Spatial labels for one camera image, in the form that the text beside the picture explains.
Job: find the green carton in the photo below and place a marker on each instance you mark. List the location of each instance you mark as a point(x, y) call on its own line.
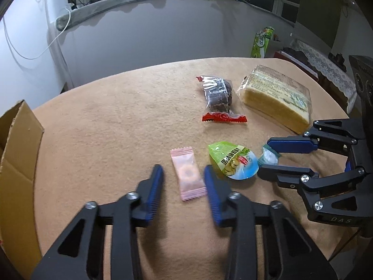
point(260, 45)

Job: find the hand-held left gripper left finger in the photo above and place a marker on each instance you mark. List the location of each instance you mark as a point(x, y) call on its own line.
point(154, 194)

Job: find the pink candy packet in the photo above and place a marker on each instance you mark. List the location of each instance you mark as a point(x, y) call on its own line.
point(188, 176)

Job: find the dark cake clear packet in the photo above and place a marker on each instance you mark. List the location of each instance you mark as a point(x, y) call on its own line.
point(217, 93)

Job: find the green lid jelly cup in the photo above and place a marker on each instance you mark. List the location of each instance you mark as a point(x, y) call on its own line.
point(233, 163)

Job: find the dark ornament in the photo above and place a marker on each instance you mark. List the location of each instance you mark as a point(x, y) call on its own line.
point(336, 58)

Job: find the white cabinet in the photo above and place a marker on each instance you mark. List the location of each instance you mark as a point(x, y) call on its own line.
point(26, 78)

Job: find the packaged yellow sponge cake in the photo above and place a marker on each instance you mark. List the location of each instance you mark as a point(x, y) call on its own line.
point(274, 96)

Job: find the white power strip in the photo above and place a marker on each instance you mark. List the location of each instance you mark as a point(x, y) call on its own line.
point(72, 5)

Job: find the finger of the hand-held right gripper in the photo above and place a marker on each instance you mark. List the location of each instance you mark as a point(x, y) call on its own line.
point(282, 173)
point(291, 145)

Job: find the white lace cloth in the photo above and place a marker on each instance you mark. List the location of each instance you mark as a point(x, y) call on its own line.
point(329, 70)

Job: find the brown cardboard box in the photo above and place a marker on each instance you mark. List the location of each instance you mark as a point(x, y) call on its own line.
point(20, 186)

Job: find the small mint candy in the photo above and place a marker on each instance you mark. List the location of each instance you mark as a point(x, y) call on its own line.
point(269, 159)

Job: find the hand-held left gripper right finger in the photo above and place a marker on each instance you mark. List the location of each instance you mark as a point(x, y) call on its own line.
point(215, 199)

